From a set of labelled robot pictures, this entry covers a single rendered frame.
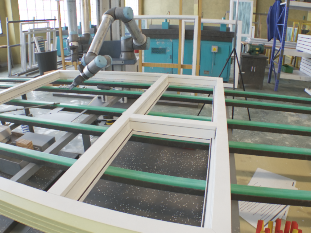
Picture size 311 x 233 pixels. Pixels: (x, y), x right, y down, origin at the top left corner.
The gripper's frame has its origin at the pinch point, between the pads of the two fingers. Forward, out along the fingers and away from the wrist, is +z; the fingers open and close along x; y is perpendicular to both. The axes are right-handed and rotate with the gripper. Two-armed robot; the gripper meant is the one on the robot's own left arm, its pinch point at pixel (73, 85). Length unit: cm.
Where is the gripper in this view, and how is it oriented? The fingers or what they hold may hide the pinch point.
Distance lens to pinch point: 181.1
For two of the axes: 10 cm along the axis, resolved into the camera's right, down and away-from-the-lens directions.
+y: 5.9, 7.9, 1.9
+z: -7.8, 4.8, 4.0
